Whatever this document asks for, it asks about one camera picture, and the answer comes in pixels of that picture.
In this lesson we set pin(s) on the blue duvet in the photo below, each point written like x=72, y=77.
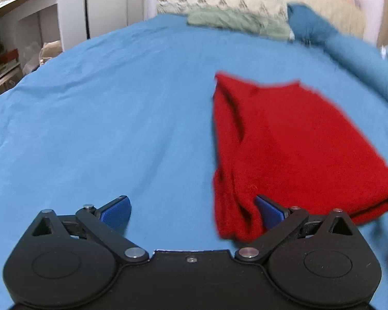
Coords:
x=362, y=59

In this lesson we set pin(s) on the white grey wardrobe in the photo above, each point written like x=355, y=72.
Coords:
x=103, y=16

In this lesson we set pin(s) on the red knit sweater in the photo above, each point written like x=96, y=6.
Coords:
x=290, y=144

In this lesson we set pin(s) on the dark blue pillow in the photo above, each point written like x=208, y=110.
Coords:
x=309, y=27

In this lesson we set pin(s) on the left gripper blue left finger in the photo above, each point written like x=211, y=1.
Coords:
x=116, y=213

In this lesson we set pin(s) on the blue bed sheet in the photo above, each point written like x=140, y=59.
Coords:
x=130, y=113

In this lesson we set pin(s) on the green pillow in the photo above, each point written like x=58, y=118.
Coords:
x=237, y=21

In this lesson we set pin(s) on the white shelf desk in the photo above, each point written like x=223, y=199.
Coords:
x=26, y=25

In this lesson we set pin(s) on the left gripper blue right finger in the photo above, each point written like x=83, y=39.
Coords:
x=272, y=214

